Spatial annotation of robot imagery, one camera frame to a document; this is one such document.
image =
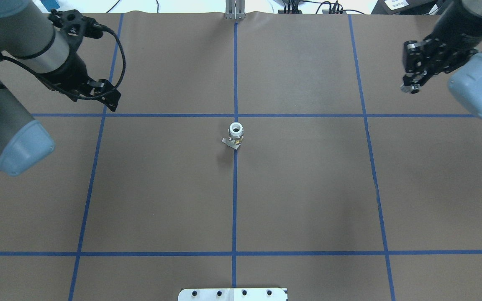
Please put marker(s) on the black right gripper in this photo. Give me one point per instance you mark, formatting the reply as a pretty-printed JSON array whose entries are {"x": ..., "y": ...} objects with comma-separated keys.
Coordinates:
[{"x": 451, "y": 55}]

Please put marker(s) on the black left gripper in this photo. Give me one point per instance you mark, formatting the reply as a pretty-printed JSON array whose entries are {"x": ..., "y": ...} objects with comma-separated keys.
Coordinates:
[{"x": 70, "y": 74}]

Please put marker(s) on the white brass PPR valve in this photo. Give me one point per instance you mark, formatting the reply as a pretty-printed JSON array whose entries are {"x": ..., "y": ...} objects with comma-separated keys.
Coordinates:
[{"x": 235, "y": 135}]

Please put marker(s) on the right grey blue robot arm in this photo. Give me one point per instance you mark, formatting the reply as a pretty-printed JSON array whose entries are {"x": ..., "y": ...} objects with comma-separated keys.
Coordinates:
[{"x": 460, "y": 26}]

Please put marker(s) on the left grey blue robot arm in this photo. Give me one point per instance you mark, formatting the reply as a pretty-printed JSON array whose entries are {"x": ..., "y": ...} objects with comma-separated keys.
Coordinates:
[{"x": 45, "y": 46}]

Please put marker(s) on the blue wooden block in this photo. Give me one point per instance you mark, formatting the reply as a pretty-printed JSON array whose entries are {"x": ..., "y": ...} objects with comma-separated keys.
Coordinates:
[{"x": 50, "y": 4}]

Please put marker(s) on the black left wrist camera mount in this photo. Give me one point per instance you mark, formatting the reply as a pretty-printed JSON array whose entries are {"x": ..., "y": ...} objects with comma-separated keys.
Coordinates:
[{"x": 74, "y": 23}]

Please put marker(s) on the aluminium frame post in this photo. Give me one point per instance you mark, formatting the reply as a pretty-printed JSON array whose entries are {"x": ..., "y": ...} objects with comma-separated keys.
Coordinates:
[{"x": 235, "y": 10}]

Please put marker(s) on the white camera stand column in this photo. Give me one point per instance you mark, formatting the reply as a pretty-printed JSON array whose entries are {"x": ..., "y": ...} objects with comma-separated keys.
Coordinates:
[{"x": 234, "y": 294}]

